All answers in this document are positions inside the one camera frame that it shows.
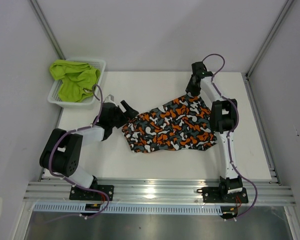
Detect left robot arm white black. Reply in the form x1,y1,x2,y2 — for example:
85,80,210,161
40,99,139,200

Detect aluminium frame post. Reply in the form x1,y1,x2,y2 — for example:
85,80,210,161
28,0,66,60
245,0,297,80

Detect orange camouflage shorts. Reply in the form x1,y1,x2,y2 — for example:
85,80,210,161
122,94,217,153

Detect slotted cable duct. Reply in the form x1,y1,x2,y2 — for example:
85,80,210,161
34,202,222,216

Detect green shorts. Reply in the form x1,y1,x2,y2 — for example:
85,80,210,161
50,59,101,103

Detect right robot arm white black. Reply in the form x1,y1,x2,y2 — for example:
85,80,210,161
186,62,243,202

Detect left aluminium frame post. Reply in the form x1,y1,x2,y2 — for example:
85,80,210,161
28,0,66,60

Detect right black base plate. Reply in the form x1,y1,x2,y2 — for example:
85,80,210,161
196,186,248,204

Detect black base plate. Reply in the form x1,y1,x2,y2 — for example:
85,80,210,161
196,186,248,204
69,185,114,201

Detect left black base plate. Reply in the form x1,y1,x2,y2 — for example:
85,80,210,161
69,185,114,201

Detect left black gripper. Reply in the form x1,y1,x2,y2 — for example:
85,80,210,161
110,100,138,129

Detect right aluminium frame post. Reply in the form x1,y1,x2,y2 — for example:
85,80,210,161
245,0,297,80

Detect white plastic basket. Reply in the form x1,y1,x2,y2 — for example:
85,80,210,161
48,57,106,109

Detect aluminium mounting rail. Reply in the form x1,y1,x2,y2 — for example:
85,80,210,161
23,177,296,206

